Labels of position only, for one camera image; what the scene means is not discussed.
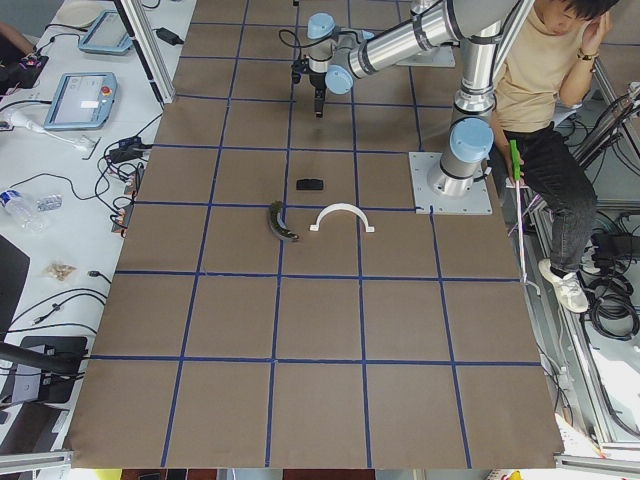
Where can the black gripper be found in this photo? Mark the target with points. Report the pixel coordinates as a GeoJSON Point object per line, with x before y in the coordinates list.
{"type": "Point", "coordinates": [318, 83]}

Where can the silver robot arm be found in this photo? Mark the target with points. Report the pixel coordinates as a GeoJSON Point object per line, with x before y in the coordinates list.
{"type": "Point", "coordinates": [334, 58]}

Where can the black brake pad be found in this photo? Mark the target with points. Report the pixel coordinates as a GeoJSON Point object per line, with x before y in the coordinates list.
{"type": "Point", "coordinates": [310, 184]}

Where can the olive metal brake shoe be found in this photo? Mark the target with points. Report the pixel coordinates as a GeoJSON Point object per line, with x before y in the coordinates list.
{"type": "Point", "coordinates": [277, 224]}

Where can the black power adapter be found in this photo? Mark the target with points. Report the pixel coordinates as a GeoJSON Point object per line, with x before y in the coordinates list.
{"type": "Point", "coordinates": [168, 36]}

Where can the blue teach pendant far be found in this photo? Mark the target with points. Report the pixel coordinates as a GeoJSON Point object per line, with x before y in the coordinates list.
{"type": "Point", "coordinates": [107, 35]}

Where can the blue teach pendant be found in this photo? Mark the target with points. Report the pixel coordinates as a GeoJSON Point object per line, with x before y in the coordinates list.
{"type": "Point", "coordinates": [82, 101]}
{"type": "Point", "coordinates": [107, 35]}

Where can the blue teach pendant near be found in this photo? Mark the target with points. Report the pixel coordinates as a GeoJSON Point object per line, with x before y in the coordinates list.
{"type": "Point", "coordinates": [82, 101]}

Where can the white plate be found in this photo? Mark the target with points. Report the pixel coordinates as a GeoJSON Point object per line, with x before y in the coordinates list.
{"type": "Point", "coordinates": [78, 14]}

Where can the bag of nuts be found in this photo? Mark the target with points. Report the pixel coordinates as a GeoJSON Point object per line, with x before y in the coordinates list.
{"type": "Point", "coordinates": [60, 272]}

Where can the clear plastic water bottle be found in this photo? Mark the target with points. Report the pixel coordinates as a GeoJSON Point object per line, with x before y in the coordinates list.
{"type": "Point", "coordinates": [23, 211]}

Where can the black monitor stand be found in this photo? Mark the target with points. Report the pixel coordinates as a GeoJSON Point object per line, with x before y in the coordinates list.
{"type": "Point", "coordinates": [41, 369]}

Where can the white curved plastic bracket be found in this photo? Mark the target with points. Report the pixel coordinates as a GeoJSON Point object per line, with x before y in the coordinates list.
{"type": "Point", "coordinates": [342, 207]}

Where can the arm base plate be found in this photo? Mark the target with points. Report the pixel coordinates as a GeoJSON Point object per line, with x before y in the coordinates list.
{"type": "Point", "coordinates": [434, 193]}

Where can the green handled stick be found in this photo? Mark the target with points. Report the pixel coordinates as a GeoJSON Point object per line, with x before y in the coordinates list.
{"type": "Point", "coordinates": [516, 161]}

